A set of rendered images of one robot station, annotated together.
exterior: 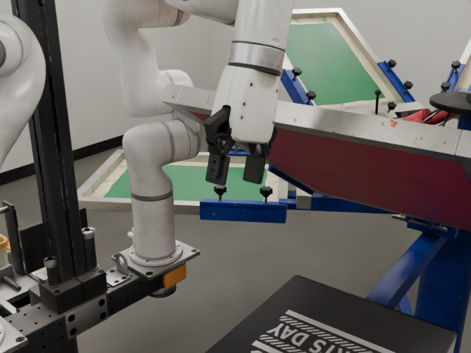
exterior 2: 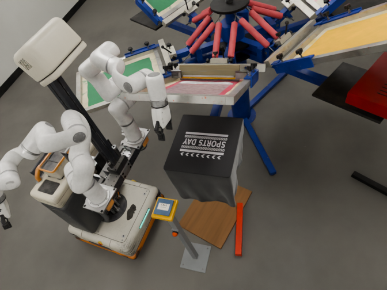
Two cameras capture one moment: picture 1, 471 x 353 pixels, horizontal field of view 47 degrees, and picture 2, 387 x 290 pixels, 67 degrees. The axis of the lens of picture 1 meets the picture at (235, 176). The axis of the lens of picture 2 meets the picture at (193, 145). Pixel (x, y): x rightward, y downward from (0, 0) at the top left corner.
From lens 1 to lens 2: 74 cm
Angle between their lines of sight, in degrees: 30
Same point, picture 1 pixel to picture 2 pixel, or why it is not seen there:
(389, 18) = not seen: outside the picture
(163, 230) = (136, 131)
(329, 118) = (184, 98)
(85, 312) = (125, 169)
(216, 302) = (147, 112)
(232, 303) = not seen: hidden behind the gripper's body
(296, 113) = (173, 98)
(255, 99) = (164, 114)
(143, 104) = (111, 98)
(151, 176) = (125, 118)
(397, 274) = not seen: hidden behind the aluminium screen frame
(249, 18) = (154, 94)
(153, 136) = (120, 106)
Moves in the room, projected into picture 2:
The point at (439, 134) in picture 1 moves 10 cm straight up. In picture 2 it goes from (219, 99) to (216, 82)
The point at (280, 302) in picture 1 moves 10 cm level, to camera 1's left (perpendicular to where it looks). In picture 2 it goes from (182, 129) to (169, 135)
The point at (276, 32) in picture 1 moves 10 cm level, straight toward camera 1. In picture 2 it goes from (163, 95) to (169, 110)
